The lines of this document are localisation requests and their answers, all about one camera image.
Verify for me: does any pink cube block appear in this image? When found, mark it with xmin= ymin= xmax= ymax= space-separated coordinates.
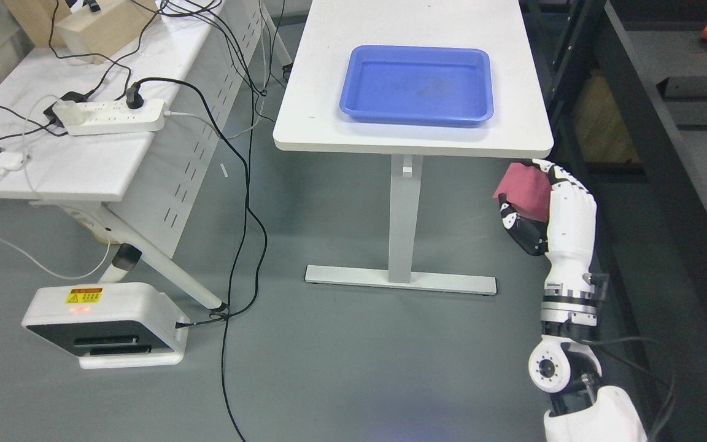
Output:
xmin=493 ymin=162 xmax=552 ymax=223

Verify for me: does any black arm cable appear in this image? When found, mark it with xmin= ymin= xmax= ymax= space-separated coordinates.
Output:
xmin=581 ymin=273 xmax=677 ymax=442

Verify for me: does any white power strip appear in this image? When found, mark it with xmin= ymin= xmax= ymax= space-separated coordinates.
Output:
xmin=51 ymin=99 xmax=168 ymax=136

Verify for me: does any black metal rack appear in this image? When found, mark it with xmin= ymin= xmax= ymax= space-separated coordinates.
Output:
xmin=520 ymin=1 xmax=707 ymax=441

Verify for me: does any white charger adapter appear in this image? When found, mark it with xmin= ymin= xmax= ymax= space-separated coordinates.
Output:
xmin=0 ymin=151 xmax=28 ymax=173

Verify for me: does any blue plastic tray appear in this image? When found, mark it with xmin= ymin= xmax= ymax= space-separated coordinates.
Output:
xmin=339 ymin=45 xmax=495 ymax=128

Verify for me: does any white table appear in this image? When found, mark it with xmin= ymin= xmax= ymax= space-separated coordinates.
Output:
xmin=273 ymin=1 xmax=554 ymax=296

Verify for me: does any white black floor device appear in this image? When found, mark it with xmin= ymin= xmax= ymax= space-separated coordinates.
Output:
xmin=21 ymin=282 xmax=188 ymax=369

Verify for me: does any black power cable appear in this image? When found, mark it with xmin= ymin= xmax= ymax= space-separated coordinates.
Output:
xmin=125 ymin=77 xmax=268 ymax=442

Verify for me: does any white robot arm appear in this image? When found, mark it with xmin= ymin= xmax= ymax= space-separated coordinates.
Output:
xmin=528 ymin=273 xmax=648 ymax=441

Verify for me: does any white side desk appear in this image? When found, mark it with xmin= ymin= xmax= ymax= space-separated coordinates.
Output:
xmin=0 ymin=1 xmax=277 ymax=309

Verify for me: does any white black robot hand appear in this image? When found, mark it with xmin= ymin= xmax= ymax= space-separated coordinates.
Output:
xmin=497 ymin=159 xmax=597 ymax=292

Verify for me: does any wooden block holder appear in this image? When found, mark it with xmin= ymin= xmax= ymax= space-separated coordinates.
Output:
xmin=56 ymin=1 xmax=160 ymax=64

